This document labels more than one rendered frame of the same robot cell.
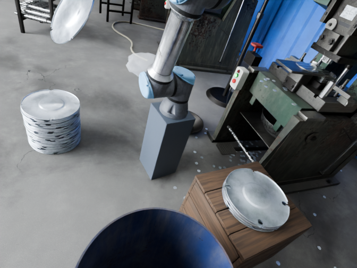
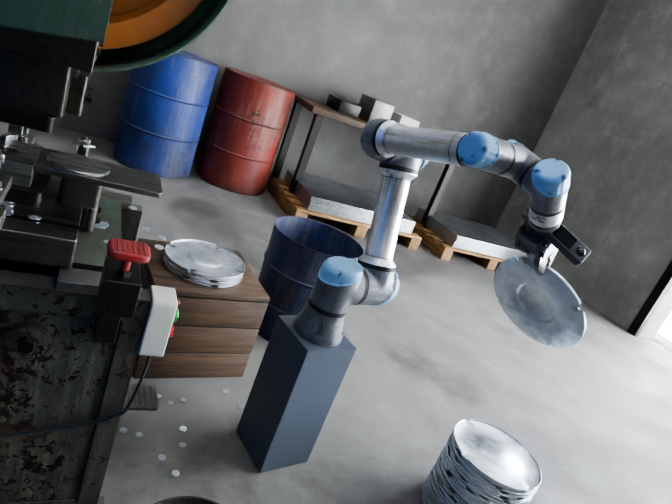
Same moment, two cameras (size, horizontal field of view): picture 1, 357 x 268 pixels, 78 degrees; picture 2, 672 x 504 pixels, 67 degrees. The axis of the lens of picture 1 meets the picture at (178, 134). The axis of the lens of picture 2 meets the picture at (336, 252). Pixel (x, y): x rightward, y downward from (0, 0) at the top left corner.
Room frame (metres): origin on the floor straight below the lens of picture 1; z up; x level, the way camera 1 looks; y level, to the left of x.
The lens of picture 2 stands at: (2.32, 0.06, 1.15)
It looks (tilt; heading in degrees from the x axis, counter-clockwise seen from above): 19 degrees down; 181
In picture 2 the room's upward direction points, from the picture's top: 21 degrees clockwise
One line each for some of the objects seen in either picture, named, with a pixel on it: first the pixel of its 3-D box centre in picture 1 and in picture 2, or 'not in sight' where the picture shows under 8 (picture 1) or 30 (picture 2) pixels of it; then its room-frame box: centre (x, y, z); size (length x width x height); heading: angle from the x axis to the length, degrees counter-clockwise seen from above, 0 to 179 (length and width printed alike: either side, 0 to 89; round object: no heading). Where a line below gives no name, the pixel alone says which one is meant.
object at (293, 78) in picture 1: (294, 76); (97, 196); (1.28, -0.51, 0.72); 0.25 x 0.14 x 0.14; 121
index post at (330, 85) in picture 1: (327, 89); (81, 154); (1.15, -0.64, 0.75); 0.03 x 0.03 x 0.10; 31
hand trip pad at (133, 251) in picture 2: (254, 49); (125, 265); (1.54, -0.29, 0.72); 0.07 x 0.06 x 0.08; 121
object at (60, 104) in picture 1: (51, 103); (496, 452); (0.93, 0.73, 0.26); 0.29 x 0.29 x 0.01
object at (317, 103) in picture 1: (310, 85); (3, 196); (1.37, -0.66, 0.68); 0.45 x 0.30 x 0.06; 31
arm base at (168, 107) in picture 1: (175, 102); (323, 317); (0.98, 0.06, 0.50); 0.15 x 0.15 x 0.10
